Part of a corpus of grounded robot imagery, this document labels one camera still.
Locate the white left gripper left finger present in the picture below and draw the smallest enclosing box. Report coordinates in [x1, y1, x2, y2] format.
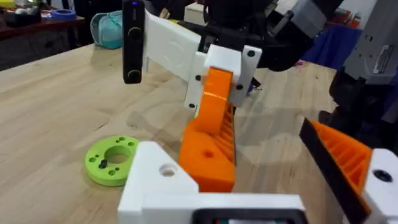
[117, 141, 200, 224]

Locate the white orange left gripper right finger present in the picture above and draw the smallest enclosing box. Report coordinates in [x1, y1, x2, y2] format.
[298, 118, 398, 224]

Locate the blue electric screwdriver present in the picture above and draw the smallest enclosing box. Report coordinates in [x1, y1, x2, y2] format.
[247, 77, 264, 93]

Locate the green disc with holes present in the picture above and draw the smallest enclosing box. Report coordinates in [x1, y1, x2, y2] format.
[84, 135, 141, 187]

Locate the white box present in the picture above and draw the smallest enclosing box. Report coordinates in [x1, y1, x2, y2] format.
[183, 2, 208, 26]

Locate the blue cloth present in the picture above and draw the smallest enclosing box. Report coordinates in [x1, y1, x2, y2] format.
[300, 23, 363, 71]

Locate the teal tub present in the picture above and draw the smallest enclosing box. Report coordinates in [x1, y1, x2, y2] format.
[90, 10, 124, 50]

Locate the blue tape roll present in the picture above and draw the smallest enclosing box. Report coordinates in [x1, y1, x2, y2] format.
[49, 9, 77, 22]

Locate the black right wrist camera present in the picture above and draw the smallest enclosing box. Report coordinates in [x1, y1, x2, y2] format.
[121, 0, 146, 85]

